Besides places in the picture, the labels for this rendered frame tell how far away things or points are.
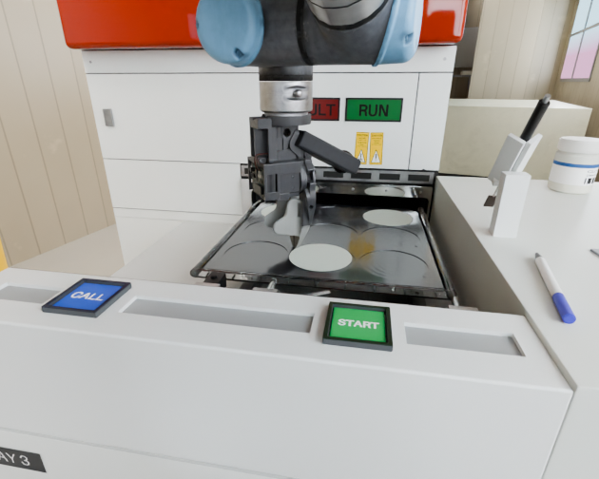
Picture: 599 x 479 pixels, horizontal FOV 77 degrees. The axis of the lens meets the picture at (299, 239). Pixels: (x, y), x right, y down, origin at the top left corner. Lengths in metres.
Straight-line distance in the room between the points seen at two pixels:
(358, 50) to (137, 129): 0.71
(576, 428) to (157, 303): 0.36
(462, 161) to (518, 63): 2.73
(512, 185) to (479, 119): 4.39
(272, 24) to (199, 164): 0.58
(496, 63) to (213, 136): 6.63
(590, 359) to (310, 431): 0.22
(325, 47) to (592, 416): 0.37
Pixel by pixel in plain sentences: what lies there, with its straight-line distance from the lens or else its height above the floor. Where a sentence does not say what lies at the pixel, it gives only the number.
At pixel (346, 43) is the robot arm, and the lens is 0.39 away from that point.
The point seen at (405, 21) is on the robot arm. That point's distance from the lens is 0.39.
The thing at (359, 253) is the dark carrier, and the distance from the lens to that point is 0.62.
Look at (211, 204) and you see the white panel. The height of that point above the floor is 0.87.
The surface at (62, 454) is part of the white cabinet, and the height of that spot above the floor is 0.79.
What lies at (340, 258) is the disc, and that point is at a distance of 0.59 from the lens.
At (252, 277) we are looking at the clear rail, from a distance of 0.54.
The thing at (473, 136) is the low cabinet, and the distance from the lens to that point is 4.95.
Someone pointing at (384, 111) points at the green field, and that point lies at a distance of 0.85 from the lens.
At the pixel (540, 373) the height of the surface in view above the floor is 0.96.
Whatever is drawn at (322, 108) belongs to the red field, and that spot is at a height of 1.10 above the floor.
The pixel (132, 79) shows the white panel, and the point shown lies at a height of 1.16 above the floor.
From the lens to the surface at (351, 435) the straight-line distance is 0.35.
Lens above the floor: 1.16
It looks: 23 degrees down
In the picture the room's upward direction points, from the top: straight up
